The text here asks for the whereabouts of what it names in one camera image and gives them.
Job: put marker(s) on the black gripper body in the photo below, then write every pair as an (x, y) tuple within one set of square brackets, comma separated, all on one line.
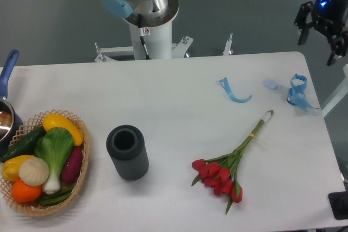
[(329, 16)]

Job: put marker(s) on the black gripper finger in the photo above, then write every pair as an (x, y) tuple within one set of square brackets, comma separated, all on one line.
[(301, 21), (338, 45)]

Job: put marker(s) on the crumpled blue tape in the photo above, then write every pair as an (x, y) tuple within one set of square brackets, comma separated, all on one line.
[(296, 94)]

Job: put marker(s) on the blue tape strip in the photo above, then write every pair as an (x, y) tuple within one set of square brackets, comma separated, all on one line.
[(225, 85)]

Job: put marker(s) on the black device at edge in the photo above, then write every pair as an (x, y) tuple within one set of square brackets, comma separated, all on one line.
[(338, 203)]

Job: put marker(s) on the red tulip bouquet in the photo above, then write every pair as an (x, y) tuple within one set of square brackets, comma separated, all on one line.
[(221, 173)]

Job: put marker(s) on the dark grey ribbed vase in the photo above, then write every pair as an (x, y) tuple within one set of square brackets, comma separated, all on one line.
[(126, 147)]

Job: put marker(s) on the yellow squash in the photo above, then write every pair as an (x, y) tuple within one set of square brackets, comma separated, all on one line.
[(53, 120)]

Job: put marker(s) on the purple sweet potato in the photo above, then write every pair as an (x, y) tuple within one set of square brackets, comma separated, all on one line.
[(72, 168)]

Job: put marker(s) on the green bok choy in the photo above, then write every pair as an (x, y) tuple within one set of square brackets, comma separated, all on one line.
[(54, 148)]

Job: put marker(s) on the woven wicker basket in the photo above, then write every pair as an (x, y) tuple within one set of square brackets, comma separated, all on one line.
[(35, 209)]

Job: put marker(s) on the dark green cucumber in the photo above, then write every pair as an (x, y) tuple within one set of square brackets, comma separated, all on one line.
[(25, 145)]

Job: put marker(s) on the white garlic bulb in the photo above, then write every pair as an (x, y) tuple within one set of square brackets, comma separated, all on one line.
[(34, 171)]

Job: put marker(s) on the green bean pods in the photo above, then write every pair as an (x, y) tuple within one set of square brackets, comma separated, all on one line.
[(56, 198)]

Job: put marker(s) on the yellow bell pepper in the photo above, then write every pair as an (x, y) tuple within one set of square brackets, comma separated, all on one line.
[(10, 168)]

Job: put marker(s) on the orange fruit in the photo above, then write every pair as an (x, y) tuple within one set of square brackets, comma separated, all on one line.
[(23, 193)]

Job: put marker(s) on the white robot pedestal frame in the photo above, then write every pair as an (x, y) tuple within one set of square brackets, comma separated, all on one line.
[(148, 43)]

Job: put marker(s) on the blue handled saucepan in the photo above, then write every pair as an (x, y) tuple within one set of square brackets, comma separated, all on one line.
[(10, 120)]

